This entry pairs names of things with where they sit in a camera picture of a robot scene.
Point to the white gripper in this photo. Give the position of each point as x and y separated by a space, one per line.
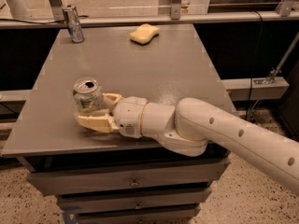
129 116

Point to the silver 7up soda can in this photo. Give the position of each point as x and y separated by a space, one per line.
88 95

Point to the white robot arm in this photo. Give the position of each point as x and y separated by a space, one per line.
187 127

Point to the yellow sponge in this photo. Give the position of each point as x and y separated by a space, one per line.
144 33

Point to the tall slim silver can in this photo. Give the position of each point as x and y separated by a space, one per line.
73 23

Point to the grey drawer cabinet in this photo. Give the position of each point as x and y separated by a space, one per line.
173 66

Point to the middle grey drawer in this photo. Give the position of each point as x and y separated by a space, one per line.
134 200

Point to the grey drawer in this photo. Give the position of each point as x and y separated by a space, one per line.
128 176
139 216
134 200

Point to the top grey drawer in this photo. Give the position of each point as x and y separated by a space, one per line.
128 176

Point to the bottom grey drawer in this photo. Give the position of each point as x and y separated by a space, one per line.
139 216

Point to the white pipe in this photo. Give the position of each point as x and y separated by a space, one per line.
18 9

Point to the metal bracket post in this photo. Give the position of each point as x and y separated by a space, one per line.
175 9

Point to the horizontal metal rail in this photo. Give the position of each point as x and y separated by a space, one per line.
155 20

